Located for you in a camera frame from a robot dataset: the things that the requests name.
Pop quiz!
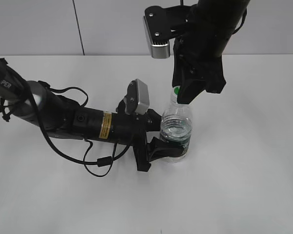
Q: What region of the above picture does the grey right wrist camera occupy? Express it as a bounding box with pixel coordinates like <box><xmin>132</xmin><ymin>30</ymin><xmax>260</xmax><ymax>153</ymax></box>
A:
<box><xmin>143</xmin><ymin>5</ymin><xmax>192</xmax><ymax>59</ymax></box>

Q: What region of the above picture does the clear Cestbon water bottle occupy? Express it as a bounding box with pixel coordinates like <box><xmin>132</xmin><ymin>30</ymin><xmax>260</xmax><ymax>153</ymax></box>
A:
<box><xmin>160</xmin><ymin>92</ymin><xmax>192</xmax><ymax>163</ymax></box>

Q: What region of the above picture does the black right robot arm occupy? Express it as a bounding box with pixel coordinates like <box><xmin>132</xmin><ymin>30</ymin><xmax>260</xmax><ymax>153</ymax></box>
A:
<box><xmin>172</xmin><ymin>0</ymin><xmax>250</xmax><ymax>104</ymax></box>

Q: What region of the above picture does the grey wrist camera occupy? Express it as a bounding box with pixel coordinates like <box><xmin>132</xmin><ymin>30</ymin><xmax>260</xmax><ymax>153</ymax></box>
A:
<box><xmin>124</xmin><ymin>78</ymin><xmax>149</xmax><ymax>115</ymax></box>
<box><xmin>143</xmin><ymin>5</ymin><xmax>192</xmax><ymax>59</ymax></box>

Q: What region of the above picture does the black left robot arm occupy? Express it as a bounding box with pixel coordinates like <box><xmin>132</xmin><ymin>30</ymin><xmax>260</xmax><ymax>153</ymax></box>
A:
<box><xmin>0</xmin><ymin>58</ymin><xmax>184</xmax><ymax>172</ymax></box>

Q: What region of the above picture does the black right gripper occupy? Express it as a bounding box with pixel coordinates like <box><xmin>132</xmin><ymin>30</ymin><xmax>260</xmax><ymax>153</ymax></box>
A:
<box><xmin>172</xmin><ymin>31</ymin><xmax>227</xmax><ymax>104</ymax></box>

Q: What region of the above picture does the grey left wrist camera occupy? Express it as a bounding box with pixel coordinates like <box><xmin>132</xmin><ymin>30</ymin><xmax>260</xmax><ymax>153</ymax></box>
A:
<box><xmin>124</xmin><ymin>78</ymin><xmax>149</xmax><ymax>115</ymax></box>

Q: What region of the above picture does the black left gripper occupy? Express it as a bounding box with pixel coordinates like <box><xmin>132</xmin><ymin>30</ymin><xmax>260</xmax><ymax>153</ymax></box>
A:
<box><xmin>112</xmin><ymin>98</ymin><xmax>188</xmax><ymax>172</ymax></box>

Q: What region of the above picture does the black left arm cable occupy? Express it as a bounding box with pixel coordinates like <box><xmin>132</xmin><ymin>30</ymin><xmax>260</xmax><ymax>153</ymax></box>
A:
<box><xmin>0</xmin><ymin>58</ymin><xmax>135</xmax><ymax>177</ymax></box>

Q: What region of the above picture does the white green bottle cap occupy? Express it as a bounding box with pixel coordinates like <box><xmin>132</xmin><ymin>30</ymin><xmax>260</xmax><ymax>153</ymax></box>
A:
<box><xmin>170</xmin><ymin>86</ymin><xmax>180</xmax><ymax>103</ymax></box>

